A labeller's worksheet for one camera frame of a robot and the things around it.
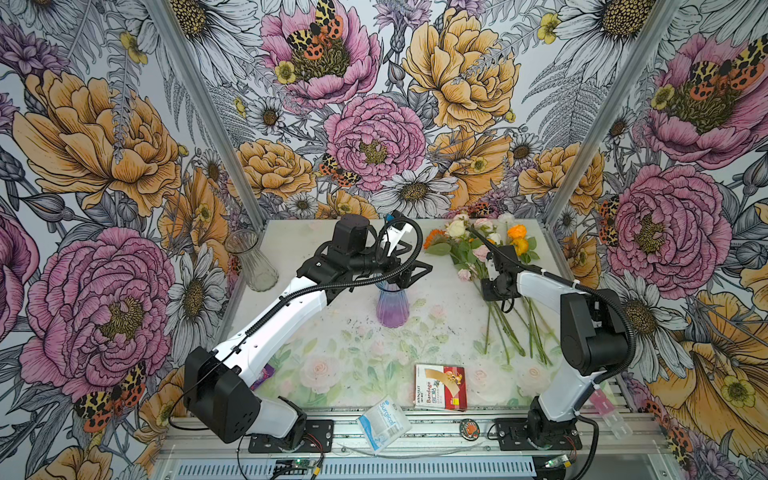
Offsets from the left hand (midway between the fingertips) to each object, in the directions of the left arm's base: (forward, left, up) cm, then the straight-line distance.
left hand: (417, 265), depth 72 cm
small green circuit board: (-35, +28, -29) cm, 54 cm away
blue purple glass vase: (+5, +6, -28) cm, 29 cm away
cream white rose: (+32, -17, -20) cm, 41 cm away
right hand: (+7, -26, -27) cm, 38 cm away
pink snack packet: (-14, +40, -28) cm, 51 cm away
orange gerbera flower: (+27, -11, -23) cm, 38 cm away
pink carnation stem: (+1, -27, -29) cm, 40 cm away
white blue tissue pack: (-27, +8, -29) cm, 41 cm away
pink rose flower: (+38, -29, -25) cm, 54 cm away
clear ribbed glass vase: (+19, +51, -30) cm, 62 cm away
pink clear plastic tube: (-24, -48, -27) cm, 60 cm away
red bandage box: (-20, -6, -26) cm, 33 cm away
